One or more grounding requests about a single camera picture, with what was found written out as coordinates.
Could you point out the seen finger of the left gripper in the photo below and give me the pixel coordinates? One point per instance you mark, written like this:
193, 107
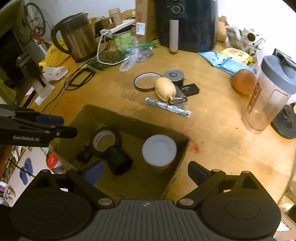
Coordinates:
49, 119

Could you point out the white-lidded brown cylinder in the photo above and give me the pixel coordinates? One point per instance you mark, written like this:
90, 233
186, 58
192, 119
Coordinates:
159, 152

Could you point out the clear plastic bag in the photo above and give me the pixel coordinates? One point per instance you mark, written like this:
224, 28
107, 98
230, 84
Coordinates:
138, 54

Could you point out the grey-topped black cylinder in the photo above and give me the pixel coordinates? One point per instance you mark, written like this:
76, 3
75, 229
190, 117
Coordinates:
176, 76

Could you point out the clear plastic case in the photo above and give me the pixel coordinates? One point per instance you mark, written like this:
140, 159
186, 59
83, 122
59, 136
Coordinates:
180, 100

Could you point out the black square lens adapter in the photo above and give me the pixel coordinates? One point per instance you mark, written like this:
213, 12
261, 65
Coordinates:
118, 161

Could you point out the beige oval pouch with carabiner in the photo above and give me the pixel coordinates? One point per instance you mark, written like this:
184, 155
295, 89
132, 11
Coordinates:
165, 89

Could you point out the white crumpled bag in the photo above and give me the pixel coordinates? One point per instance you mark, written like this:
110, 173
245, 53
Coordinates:
55, 73

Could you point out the black round base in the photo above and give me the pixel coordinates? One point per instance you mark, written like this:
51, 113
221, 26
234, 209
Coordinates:
284, 123

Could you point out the metal bowl with clutter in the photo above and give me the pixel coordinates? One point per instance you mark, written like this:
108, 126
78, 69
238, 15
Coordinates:
246, 40

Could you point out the black electrical tape roll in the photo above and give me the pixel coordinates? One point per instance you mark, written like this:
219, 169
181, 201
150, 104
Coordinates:
103, 138

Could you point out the blue slippers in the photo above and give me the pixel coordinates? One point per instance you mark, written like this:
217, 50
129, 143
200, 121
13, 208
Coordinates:
26, 170

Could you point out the steel electric kettle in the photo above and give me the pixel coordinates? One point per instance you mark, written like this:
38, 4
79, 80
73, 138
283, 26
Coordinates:
78, 36

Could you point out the marbled grey stick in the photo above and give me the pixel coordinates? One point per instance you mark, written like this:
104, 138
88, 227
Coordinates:
171, 108

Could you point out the green labelled jar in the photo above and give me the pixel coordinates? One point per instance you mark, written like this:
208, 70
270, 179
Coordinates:
124, 39

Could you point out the yellow plastic bag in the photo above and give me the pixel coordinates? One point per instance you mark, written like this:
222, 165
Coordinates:
53, 58

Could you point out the blue wet wipes pack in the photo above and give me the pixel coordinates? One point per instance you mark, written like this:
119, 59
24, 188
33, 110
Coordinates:
216, 59

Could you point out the wooden vase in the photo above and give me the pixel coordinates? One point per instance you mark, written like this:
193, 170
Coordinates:
221, 29

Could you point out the black air fryer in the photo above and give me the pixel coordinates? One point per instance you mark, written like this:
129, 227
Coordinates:
187, 25

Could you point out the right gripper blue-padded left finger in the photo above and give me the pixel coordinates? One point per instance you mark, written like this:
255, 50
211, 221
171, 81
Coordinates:
93, 172

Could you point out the bag of green pellets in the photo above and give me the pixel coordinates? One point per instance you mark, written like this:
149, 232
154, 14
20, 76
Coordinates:
107, 59

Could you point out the yellow wet wipes pack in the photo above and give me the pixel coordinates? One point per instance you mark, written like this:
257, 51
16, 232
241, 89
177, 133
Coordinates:
237, 55

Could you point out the clear shaker bottle grey lid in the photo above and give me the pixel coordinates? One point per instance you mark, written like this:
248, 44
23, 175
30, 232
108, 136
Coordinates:
275, 86

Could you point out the open cardboard box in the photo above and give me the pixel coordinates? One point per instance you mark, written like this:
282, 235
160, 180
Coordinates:
141, 181

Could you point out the red-orange apple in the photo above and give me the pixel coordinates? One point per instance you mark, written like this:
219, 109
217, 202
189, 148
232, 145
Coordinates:
244, 82

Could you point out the black rectangular box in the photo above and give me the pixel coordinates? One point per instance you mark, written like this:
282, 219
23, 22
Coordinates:
190, 89

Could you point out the brown cardboard carton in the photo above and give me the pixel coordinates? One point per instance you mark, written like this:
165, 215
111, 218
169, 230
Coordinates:
145, 21

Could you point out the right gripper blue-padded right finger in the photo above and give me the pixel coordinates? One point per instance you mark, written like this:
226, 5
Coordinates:
198, 173

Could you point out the white power strip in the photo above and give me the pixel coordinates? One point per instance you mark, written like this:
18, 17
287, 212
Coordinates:
125, 23

